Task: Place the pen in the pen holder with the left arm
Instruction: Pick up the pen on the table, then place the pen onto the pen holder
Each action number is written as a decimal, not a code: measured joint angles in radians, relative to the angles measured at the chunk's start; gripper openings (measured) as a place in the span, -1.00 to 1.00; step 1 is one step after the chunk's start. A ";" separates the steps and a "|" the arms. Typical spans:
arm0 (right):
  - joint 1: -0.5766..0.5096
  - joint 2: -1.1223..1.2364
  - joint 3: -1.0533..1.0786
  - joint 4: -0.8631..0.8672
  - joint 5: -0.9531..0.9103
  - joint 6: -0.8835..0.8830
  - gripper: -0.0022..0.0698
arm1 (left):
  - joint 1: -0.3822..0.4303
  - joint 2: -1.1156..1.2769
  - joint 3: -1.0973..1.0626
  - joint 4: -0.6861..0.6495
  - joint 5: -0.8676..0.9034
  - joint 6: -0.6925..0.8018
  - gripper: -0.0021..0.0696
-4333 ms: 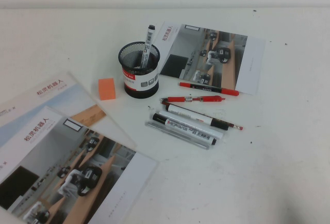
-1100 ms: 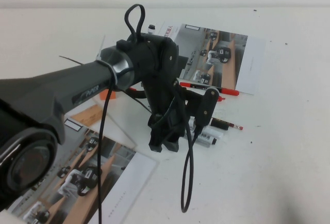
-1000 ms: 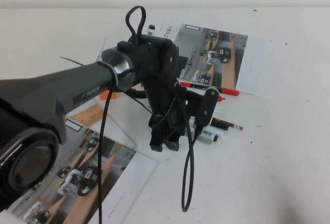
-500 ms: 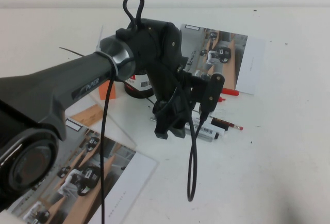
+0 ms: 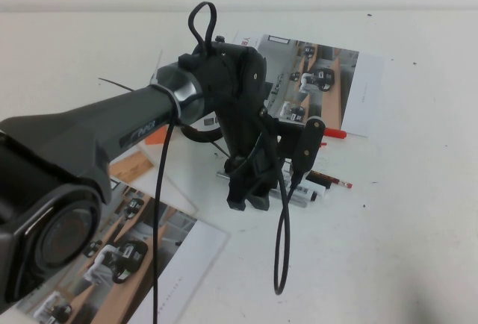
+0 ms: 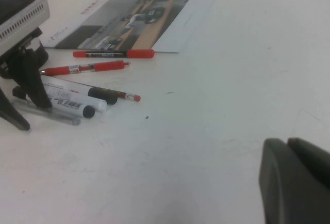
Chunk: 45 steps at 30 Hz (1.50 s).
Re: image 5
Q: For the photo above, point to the white marker black ends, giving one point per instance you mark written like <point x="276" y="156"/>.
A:
<point x="311" y="199"/>

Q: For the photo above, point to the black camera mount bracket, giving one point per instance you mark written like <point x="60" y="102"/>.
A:
<point x="287" y="133"/>

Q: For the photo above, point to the wood pattern paper sheet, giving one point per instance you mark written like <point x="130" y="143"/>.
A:
<point x="130" y="163"/>

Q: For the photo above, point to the photo brochure white margin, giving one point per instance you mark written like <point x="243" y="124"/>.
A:
<point x="336" y="77"/>

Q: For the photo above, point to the brown pencil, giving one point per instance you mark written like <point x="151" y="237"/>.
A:
<point x="336" y="180"/>

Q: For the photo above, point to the white marker clear cap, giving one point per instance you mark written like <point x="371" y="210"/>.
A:
<point x="323" y="194"/>

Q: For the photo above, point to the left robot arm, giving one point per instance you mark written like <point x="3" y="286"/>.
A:
<point x="112" y="115"/>

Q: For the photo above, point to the grey photo cover brochure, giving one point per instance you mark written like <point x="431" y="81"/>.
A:
<point x="123" y="234"/>

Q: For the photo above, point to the red marker black label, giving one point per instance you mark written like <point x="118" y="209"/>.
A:
<point x="336" y="133"/>

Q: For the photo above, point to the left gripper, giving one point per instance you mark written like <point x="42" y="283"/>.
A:
<point x="250" y="167"/>

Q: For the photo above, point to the red gel pen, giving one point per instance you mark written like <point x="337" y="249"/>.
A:
<point x="323" y="145"/>

